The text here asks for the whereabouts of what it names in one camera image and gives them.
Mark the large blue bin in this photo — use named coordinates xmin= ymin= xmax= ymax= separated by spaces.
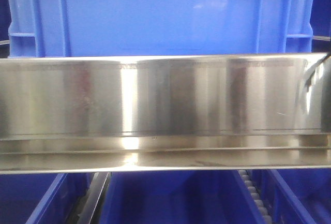
xmin=8 ymin=0 xmax=313 ymax=57

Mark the lower blue bin centre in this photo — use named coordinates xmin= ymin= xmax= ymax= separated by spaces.
xmin=99 ymin=170 xmax=265 ymax=223

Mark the lower white roller track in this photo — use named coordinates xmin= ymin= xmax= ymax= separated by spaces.
xmin=238 ymin=170 xmax=273 ymax=224

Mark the lower steel divider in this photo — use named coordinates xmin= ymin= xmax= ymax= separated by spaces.
xmin=66 ymin=172 xmax=110 ymax=223

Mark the lower blue bin right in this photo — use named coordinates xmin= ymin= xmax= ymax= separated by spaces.
xmin=261 ymin=169 xmax=330 ymax=223

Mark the lower blue bin left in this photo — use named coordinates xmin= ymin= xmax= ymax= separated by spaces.
xmin=1 ymin=173 xmax=92 ymax=223

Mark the steel shelf front rail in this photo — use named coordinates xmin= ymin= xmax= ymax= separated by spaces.
xmin=1 ymin=53 xmax=330 ymax=174

